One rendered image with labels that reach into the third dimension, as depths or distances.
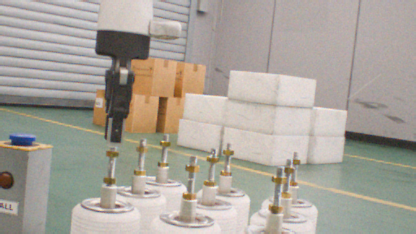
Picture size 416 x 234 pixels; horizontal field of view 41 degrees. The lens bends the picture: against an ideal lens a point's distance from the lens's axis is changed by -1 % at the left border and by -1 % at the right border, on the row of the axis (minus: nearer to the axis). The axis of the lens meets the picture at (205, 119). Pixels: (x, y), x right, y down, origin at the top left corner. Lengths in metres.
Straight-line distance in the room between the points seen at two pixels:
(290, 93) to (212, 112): 0.57
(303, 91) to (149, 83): 1.46
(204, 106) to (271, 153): 0.64
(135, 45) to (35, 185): 0.29
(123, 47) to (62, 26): 5.53
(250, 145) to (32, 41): 3.31
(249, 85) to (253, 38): 3.96
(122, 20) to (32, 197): 0.32
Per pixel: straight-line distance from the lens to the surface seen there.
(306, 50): 6.81
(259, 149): 3.35
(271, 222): 0.74
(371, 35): 6.39
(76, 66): 6.37
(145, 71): 4.53
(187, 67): 4.71
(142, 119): 4.42
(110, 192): 0.79
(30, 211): 0.90
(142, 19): 0.76
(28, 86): 6.10
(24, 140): 0.89
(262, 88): 3.35
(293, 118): 3.45
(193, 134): 3.73
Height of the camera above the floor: 0.44
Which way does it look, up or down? 4 degrees down
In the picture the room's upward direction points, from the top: 6 degrees clockwise
